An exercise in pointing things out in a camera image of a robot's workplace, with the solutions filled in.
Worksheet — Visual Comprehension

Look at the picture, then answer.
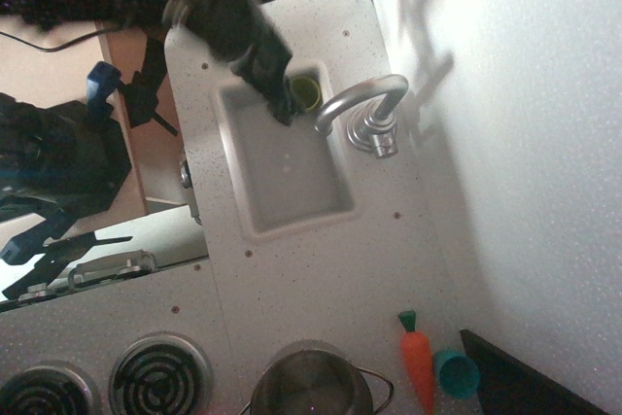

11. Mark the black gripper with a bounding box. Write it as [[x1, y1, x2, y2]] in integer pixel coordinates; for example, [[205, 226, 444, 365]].
[[162, 0, 305, 126]]

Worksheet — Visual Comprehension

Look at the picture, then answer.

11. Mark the silver curved faucet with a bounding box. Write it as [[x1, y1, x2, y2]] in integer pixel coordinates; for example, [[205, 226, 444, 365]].
[[315, 74, 409, 158]]

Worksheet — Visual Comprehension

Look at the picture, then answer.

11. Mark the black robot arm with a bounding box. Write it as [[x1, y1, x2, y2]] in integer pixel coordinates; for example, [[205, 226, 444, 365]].
[[1, 0, 304, 125]]

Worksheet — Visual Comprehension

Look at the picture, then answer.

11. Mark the yellow-green plastic cup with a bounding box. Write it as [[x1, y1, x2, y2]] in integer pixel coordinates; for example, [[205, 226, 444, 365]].
[[291, 76, 322, 113]]

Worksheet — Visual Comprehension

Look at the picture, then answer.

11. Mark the grey rectangular sink basin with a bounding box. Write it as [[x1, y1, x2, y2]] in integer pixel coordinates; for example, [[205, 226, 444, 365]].
[[211, 78, 360, 241]]

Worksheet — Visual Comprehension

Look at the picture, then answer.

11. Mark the silver stove knob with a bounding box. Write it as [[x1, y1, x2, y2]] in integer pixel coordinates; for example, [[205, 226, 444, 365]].
[[180, 157, 193, 190]]

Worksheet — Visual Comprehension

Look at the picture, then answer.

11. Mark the silver metal pot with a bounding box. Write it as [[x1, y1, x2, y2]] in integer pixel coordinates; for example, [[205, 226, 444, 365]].
[[241, 339, 395, 414]]

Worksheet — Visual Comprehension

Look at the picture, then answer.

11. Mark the orange toy carrot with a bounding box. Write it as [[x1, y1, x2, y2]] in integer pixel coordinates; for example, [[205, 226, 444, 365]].
[[397, 310, 434, 414]]

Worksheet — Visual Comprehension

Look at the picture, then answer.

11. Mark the right black stove burner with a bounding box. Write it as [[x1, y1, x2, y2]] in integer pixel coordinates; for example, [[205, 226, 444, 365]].
[[108, 331, 215, 414]]

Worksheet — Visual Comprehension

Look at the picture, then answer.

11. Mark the black stove burner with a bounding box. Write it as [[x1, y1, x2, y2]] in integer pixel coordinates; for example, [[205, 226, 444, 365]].
[[1, 361, 102, 414], [108, 331, 215, 414]]

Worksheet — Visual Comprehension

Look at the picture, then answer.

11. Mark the teal plastic cup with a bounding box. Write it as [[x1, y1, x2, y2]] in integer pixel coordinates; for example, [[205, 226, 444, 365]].
[[432, 349, 481, 399]]

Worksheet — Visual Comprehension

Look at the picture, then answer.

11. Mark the black box corner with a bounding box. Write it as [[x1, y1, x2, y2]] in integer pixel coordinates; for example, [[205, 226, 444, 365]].
[[460, 329, 604, 415]]

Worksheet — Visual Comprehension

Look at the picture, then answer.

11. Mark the left black stove burner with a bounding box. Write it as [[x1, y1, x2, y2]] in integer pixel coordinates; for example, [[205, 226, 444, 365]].
[[1, 361, 102, 414]]

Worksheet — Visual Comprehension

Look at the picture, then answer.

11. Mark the black clamp with blue handle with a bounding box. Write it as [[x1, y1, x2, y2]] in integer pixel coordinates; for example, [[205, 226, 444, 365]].
[[86, 38, 179, 136]]

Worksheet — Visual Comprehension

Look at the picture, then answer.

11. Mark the silver oven door handle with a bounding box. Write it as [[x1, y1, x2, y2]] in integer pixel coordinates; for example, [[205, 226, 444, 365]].
[[67, 250, 158, 290]]

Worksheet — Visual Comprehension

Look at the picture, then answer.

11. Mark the blue-handled clamp lower left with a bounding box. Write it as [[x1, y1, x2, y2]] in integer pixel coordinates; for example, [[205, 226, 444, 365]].
[[1, 211, 132, 300]]

